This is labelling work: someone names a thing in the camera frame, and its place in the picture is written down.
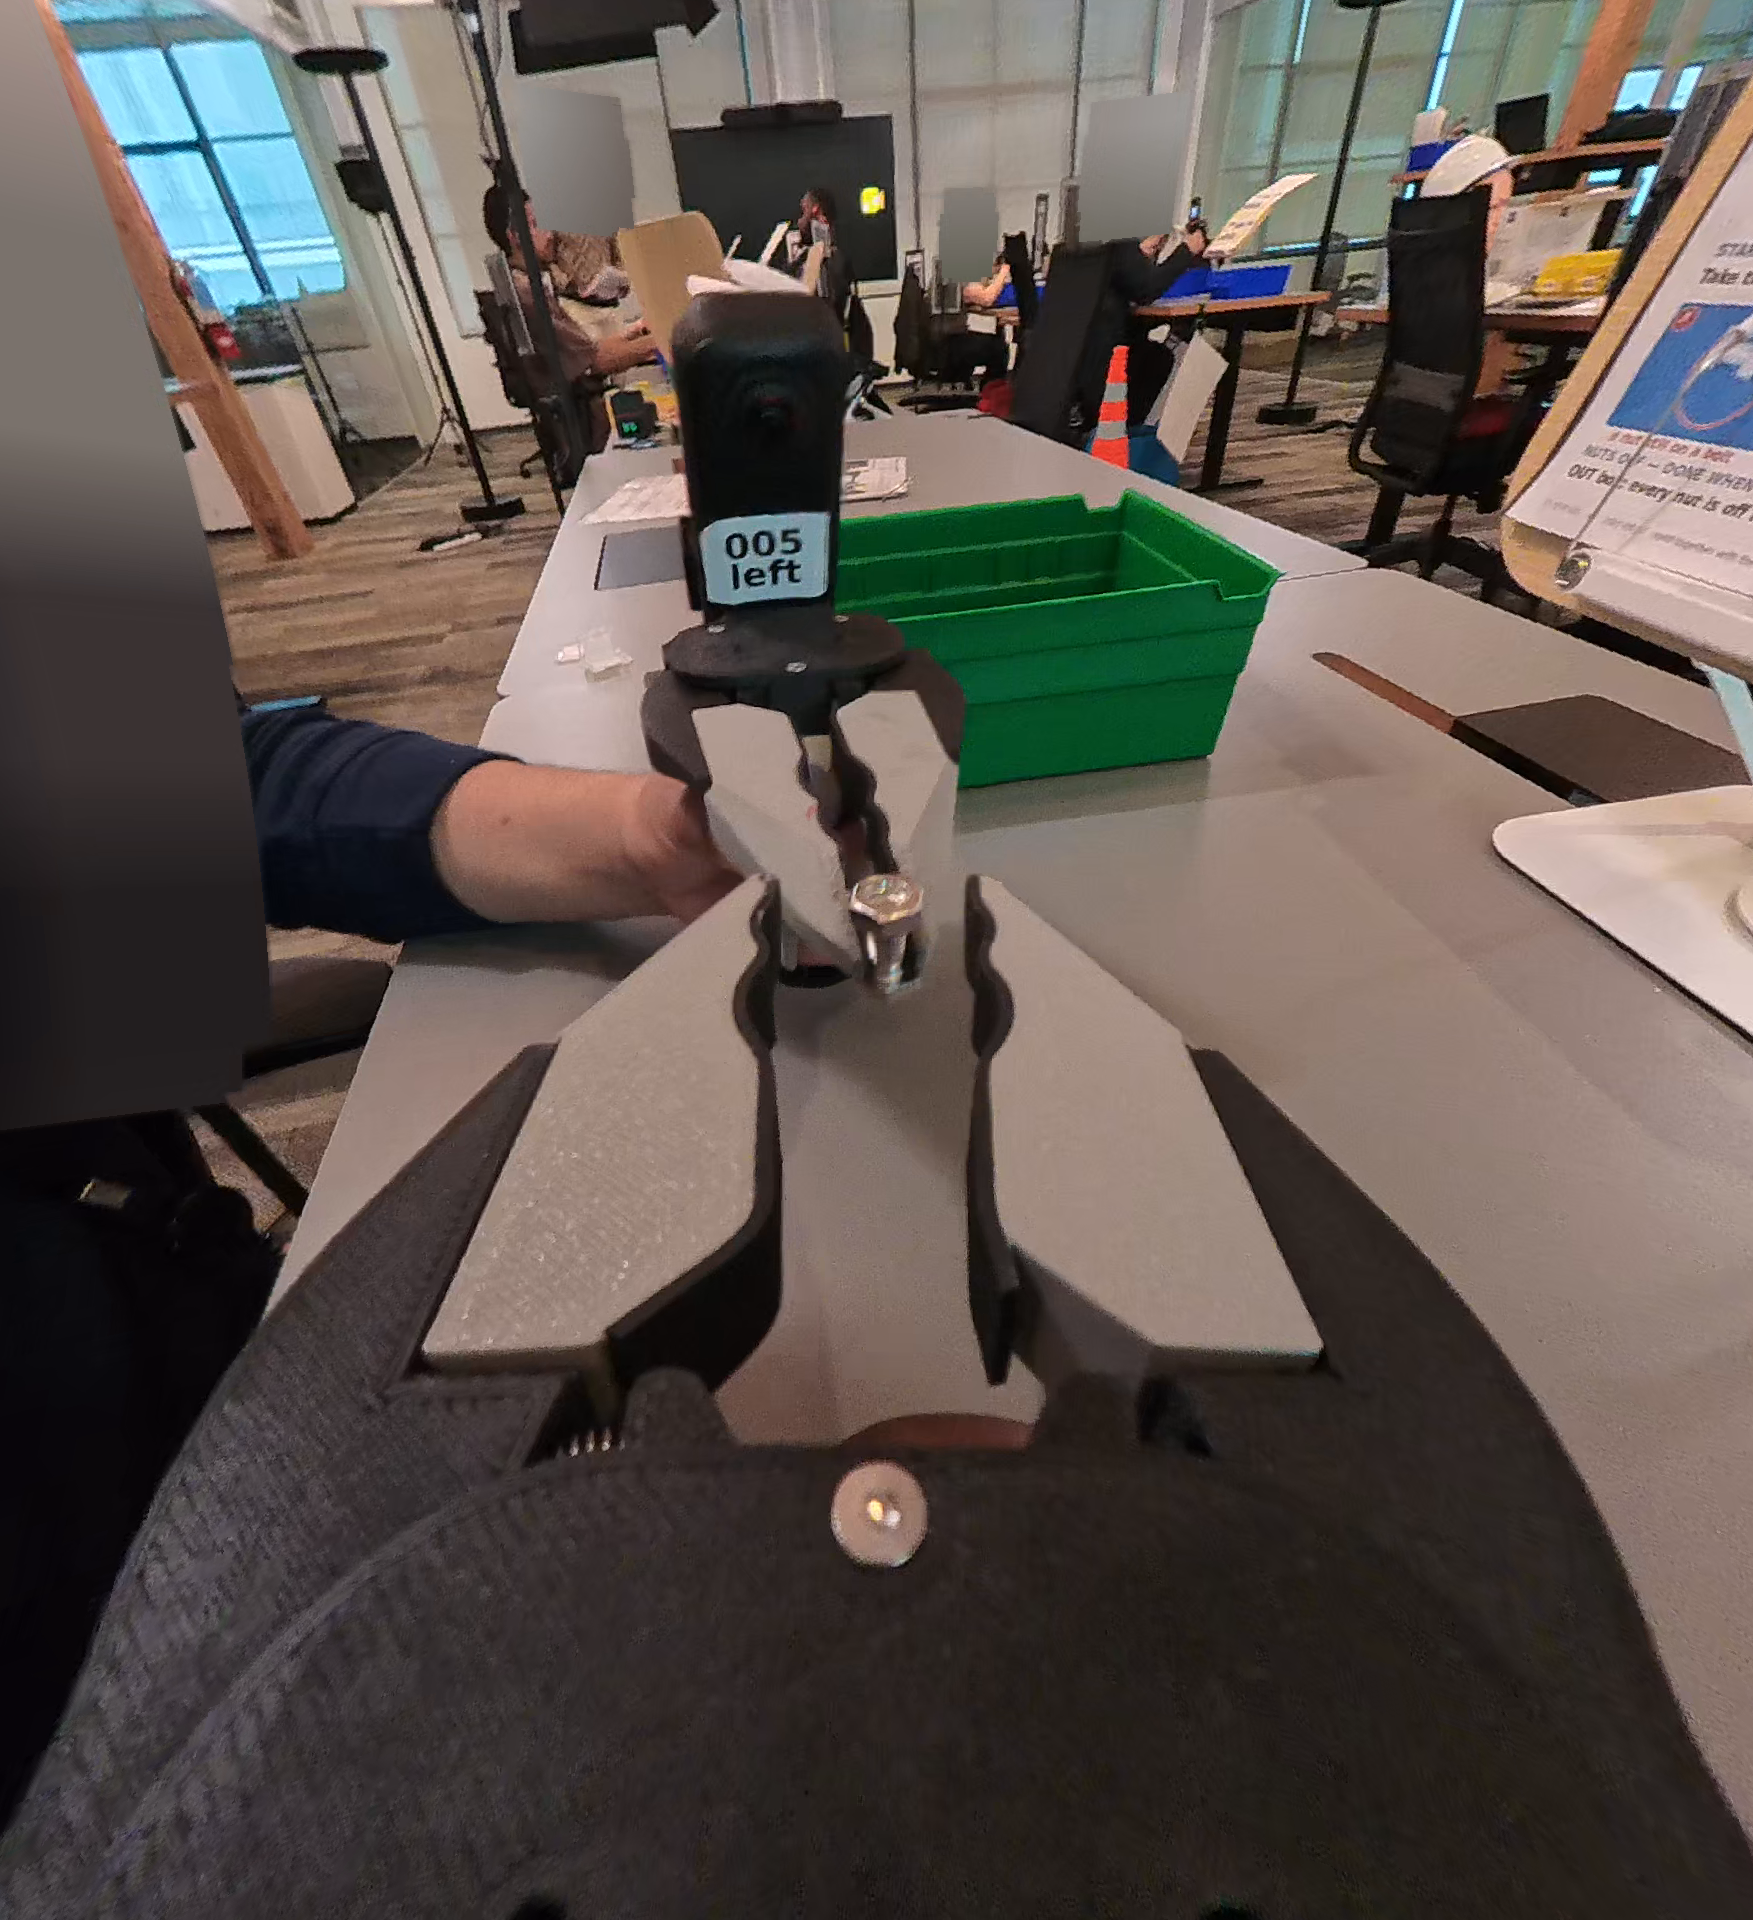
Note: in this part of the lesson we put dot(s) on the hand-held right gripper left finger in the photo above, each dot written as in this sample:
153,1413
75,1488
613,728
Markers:
592,1184

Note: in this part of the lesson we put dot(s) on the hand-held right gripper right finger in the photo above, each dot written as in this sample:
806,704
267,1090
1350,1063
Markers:
1131,1184

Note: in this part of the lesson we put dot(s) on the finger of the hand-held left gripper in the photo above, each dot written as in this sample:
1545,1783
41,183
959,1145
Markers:
906,781
762,809

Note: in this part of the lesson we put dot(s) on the medium silver bolt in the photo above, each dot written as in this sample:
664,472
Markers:
884,897

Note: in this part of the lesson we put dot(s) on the green plastic bin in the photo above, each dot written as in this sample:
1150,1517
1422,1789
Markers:
1085,676

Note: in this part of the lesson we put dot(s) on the person's left forearm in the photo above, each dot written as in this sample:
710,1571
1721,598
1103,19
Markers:
487,839

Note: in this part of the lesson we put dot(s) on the person's left hand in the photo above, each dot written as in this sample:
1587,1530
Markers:
689,855

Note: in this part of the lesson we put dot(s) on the white labelled paper sheet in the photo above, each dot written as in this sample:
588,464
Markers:
875,480

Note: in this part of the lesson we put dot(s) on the wipes canister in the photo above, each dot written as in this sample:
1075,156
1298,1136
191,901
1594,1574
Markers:
756,277

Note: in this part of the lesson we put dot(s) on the printed paper sheet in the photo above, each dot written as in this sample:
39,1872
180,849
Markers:
636,502

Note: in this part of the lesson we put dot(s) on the tan board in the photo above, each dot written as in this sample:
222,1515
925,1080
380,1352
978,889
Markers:
657,270

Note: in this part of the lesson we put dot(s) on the person's black office chair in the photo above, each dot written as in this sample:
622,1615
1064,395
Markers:
320,1004

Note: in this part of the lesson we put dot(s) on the orange traffic cone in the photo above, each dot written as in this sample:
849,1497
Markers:
1111,427

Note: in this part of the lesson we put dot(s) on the white cabinet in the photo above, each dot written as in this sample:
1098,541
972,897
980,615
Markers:
291,450

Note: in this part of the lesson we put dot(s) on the wooden desk black legs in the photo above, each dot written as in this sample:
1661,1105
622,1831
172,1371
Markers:
1237,305

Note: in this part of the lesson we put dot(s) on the red fire extinguisher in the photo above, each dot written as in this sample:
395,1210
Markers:
224,336

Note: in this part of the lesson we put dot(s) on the document stand with wooden board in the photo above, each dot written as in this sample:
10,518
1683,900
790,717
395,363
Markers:
1640,869

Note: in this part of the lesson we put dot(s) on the black wall screen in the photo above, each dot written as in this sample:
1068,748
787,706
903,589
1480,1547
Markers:
756,195

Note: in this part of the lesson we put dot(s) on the wooden post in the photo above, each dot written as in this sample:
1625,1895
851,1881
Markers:
200,359

